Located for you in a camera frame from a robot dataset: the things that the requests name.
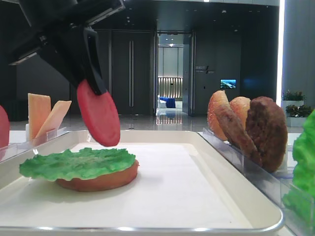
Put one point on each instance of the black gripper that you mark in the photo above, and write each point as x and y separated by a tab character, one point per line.
64	49

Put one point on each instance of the red tomato slice front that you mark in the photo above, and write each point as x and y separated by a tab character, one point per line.
100	115

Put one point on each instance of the red tomato slice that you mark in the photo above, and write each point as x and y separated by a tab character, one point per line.
100	115
4	128

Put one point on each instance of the orange cheese slice left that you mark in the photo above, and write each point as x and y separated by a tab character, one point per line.
39	107

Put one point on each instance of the orange cheese slice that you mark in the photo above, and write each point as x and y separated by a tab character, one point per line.
39	107
55	117

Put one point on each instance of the orange cheese slice right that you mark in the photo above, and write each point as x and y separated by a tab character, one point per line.
55	117

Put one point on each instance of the red tomato slice rear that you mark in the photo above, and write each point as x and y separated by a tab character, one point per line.
4	128

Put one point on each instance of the green lettuce leaf on bun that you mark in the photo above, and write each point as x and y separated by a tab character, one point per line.
85	164

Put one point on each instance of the bottom bread slice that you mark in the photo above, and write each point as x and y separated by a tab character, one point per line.
103	182

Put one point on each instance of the bread slice near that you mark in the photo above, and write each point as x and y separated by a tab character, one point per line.
240	106

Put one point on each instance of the thin brown meat patty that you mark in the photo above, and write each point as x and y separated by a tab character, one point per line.
236	134

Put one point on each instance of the thick brown meat patty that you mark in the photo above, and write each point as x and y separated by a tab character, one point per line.
266	125

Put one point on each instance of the green lettuce in holder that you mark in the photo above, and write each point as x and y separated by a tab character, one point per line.
304	162

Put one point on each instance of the dark double door right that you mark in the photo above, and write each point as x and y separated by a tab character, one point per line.
131	72

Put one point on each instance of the blue sofa in hallway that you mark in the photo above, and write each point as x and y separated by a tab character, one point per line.
170	102

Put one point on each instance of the clear acrylic holder left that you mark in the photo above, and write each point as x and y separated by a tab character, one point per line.
16	148

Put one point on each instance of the clear acrylic holder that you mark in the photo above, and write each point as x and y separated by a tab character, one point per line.
16	148
273	185

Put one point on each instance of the white rectangular tray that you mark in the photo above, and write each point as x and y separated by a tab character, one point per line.
184	187

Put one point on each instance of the white planter with plants upper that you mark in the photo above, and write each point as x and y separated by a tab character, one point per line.
292	98

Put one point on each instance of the white planter with plants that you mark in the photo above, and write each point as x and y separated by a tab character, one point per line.
297	115
292	98

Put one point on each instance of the white planter with plants lower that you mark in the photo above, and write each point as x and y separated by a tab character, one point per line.
297	115

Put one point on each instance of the clear acrylic holder right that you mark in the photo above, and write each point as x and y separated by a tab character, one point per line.
273	185

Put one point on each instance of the wall display screen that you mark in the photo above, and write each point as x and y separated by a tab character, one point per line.
228	84

